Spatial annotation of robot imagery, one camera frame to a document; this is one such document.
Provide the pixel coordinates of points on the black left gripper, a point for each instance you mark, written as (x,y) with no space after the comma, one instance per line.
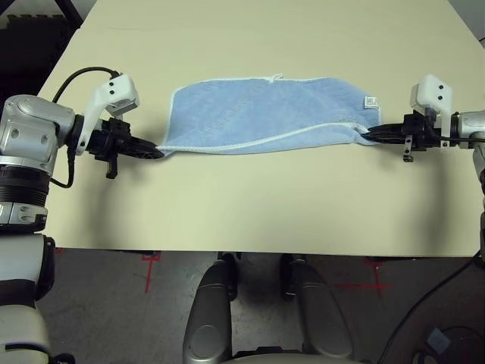
(110,140)

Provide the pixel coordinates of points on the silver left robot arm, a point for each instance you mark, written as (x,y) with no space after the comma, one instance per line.
(30,129)

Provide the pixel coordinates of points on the light blue terry towel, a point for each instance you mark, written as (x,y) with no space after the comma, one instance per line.
(265,113)

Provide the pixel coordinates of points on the black metal frame leg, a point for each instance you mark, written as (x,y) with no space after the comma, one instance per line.
(74,13)

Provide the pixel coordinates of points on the gray left robot foot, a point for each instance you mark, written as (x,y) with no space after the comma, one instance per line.
(206,314)

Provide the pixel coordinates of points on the gray robot foot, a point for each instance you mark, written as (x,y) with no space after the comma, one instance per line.
(326,314)
(206,314)

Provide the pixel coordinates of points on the red floor tape cross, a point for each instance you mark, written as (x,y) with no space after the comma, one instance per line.
(151,271)
(375,284)

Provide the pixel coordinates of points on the black table leg foot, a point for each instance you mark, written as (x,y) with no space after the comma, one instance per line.
(136,251)
(373,260)

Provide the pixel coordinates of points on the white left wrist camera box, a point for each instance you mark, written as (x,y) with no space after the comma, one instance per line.
(121,91)

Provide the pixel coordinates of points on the black foam floor mat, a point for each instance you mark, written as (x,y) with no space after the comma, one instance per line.
(34,21)

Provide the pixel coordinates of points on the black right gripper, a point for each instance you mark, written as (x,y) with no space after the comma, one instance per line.
(418,132)

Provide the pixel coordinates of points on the gray right robot foot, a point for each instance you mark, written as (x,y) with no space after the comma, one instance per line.
(326,314)

